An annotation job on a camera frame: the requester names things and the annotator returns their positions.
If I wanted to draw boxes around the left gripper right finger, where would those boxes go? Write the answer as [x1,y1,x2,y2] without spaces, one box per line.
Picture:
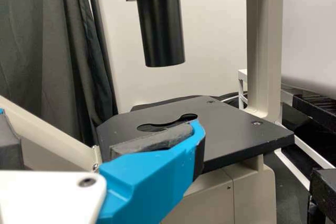
[96,120,206,221]

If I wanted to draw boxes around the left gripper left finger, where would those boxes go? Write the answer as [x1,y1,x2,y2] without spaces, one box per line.
[0,107,22,171]

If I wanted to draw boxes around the cream microscope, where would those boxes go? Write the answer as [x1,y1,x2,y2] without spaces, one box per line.
[0,0,295,224]

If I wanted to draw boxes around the white metal rack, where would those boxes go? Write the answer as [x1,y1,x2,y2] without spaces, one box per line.
[237,68,336,192]

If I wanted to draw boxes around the black platform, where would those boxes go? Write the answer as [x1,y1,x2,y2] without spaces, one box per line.
[292,94,336,130]
[309,167,336,224]

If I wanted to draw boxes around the white box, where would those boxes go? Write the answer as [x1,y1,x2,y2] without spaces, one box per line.
[281,0,336,96]

